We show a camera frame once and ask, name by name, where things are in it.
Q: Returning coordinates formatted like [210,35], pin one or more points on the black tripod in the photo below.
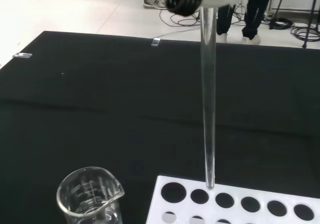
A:
[310,21]
[276,11]

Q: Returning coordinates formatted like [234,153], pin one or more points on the clear cloth clip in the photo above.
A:
[22,55]
[155,41]

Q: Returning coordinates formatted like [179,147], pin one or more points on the black table cloth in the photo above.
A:
[100,108]

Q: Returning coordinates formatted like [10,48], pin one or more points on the clear glass beaker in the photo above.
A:
[87,196]

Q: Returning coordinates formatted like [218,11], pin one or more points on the white test tube rack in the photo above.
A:
[250,191]

